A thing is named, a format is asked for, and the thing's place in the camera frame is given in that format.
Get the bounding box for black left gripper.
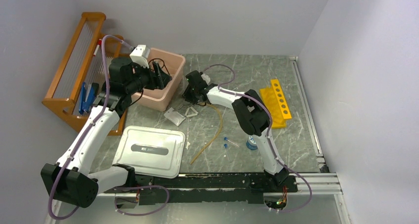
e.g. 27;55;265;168
126;60;172;95

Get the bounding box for metal crucible tongs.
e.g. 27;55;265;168
174;102;206;118

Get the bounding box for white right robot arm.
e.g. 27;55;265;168
183;70;290;191

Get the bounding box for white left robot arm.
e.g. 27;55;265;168
41;57;171;208

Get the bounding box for tan rubber tubing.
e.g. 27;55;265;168
190;104;224;166

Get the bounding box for white clay pipe triangle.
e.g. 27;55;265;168
184;106;199;118

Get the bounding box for pink plastic bin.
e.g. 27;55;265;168
132;47;186;111

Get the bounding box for small white plastic bag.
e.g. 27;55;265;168
164;107;186;126

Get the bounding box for blue capped test tube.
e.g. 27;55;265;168
223;143;232;162
224;137;240;147

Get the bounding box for red and white marker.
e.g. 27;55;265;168
93;39;102;57

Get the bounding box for white metal tray lid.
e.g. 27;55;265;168
113;126;186;179

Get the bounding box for blue patterned round tin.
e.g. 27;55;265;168
246;135;258;150

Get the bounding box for blue stapler tool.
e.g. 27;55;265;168
78;82;99;115

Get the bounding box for wooden drying rack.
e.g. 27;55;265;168
42;11;131;136

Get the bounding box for yellow test tube rack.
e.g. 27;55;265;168
259;79;292;129

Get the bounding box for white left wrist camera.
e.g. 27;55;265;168
129;45;150;68

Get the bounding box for aluminium frame rail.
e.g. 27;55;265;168
44;173;352;224

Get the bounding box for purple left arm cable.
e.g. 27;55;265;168
47;35;171;221

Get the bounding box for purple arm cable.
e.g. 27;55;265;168
47;35;171;221
203;64;313;214

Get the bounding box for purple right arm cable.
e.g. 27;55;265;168
203;64;313;214

